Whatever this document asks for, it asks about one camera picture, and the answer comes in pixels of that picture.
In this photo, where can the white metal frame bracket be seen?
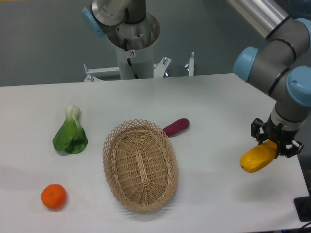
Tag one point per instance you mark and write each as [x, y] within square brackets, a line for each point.
[104, 74]

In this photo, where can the orange tangerine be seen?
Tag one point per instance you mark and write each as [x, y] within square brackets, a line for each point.
[54, 196]

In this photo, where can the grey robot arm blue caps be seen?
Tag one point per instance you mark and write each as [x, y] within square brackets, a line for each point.
[133, 31]

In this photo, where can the green bok choy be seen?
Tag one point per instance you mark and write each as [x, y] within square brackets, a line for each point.
[71, 136]

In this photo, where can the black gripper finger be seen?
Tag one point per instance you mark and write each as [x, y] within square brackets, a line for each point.
[288, 148]
[258, 131]

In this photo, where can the purple sweet potato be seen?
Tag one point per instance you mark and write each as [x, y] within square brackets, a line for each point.
[176, 127]

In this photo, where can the black device at table edge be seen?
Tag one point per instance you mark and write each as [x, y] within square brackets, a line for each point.
[303, 208]

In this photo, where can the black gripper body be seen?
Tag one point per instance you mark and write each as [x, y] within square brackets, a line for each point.
[279, 130]

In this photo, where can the white clamp post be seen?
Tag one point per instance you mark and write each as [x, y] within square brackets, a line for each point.
[190, 67]

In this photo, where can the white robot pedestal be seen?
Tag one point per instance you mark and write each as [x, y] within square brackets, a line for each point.
[135, 64]

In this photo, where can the yellow mango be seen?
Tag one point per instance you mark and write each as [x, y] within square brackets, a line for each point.
[258, 157]

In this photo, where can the woven wicker basket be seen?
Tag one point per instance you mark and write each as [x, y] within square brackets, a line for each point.
[140, 165]

